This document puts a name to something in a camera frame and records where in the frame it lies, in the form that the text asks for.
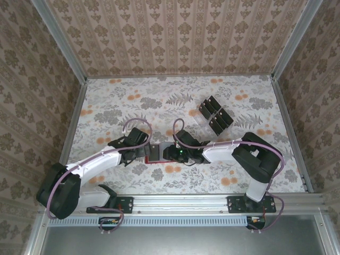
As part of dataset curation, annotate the grey metal panel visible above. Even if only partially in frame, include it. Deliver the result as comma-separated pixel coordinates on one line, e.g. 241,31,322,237
39,214,329,255

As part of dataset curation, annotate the black credit card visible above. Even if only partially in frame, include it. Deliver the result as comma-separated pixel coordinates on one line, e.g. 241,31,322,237
216,113,231,128
212,118,228,133
219,107,235,124
198,105,213,120
203,100,217,115
150,144,162,161
208,95,223,110
209,122,224,137

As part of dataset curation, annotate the white slotted cable duct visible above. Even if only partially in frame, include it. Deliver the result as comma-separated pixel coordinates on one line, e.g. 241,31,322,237
49,215,252,227

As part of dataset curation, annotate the red leather card holder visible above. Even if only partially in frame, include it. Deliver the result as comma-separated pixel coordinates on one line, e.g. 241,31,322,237
144,142,186,165

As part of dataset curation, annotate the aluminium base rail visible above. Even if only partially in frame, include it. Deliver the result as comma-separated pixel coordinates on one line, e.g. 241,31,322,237
39,193,326,213

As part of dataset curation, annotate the small black circuit board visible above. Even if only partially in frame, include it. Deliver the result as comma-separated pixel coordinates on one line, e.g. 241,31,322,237
246,216,266,230
98,217,120,230

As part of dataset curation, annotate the short purple base cable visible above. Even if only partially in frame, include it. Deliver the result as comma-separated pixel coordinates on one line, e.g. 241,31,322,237
245,189,285,234
87,203,125,236

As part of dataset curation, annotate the aluminium frame post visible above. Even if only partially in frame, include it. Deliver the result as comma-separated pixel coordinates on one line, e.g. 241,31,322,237
271,0,319,82
29,0,88,83

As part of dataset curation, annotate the long purple camera cable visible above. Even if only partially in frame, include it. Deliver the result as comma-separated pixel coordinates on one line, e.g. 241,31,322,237
45,117,153,220
172,118,284,192

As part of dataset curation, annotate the clear acrylic card stand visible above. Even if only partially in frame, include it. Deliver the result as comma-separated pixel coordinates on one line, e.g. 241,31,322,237
195,95,236,138

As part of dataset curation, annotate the floral table cover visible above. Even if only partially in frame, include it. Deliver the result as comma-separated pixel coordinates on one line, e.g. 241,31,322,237
67,75,306,196

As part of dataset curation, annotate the aluminium table edge rail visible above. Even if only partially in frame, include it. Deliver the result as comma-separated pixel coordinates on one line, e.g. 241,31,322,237
58,78,88,165
270,76,313,194

